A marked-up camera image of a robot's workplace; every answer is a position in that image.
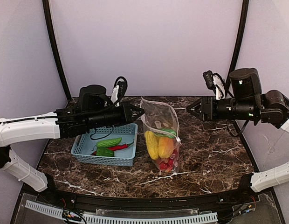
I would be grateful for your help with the red toy lychee bunch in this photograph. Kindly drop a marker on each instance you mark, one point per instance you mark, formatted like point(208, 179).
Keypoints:
point(170, 164)

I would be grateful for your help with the light blue plastic basket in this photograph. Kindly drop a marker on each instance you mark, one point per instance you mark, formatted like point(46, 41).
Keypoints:
point(85, 145)

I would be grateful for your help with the orange yellow toy mango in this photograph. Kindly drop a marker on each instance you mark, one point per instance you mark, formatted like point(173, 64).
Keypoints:
point(165, 147)

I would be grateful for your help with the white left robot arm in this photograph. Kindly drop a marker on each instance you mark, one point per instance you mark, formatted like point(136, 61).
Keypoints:
point(94, 110)

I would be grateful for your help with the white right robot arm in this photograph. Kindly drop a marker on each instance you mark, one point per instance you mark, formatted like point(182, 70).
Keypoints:
point(249, 104)

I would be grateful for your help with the black corner frame post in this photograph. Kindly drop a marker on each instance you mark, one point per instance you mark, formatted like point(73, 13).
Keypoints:
point(54, 48)
point(240, 34)

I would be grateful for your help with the black front rail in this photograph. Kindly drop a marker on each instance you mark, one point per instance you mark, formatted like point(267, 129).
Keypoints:
point(227, 204)

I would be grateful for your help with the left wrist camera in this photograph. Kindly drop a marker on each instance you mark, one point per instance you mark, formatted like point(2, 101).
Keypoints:
point(119, 90)

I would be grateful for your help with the green toy bitter gourd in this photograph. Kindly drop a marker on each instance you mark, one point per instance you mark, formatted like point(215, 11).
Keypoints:
point(109, 142)

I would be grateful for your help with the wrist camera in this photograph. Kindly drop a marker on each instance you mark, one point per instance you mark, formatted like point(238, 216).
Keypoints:
point(119, 90)
point(216, 83)

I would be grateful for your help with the black left corner frame post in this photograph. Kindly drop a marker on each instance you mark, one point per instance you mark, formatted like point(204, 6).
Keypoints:
point(54, 48)

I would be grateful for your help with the clear zip top bag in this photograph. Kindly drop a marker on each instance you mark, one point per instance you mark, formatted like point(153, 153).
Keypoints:
point(160, 115)

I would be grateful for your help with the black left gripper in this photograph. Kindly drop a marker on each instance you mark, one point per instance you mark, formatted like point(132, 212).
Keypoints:
point(125, 113)

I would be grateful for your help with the black right corner frame post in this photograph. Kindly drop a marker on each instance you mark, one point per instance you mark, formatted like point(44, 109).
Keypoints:
point(240, 34)

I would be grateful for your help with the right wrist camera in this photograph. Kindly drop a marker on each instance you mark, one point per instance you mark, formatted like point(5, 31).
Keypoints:
point(216, 83)

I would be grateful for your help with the green toy chili pepper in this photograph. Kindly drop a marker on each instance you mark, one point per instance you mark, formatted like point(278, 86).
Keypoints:
point(166, 132)

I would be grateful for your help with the white slotted cable duct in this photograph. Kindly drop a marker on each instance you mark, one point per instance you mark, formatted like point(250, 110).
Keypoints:
point(101, 216)

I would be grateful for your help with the green toy bell pepper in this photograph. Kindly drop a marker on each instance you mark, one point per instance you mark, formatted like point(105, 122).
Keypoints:
point(105, 152)

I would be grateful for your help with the red toy chili pepper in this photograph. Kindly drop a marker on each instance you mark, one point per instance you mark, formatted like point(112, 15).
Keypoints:
point(116, 148)

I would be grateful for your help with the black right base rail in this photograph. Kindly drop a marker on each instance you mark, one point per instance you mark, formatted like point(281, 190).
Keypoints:
point(246, 146)

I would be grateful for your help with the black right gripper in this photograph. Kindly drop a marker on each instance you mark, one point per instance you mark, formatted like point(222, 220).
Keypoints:
point(208, 108)

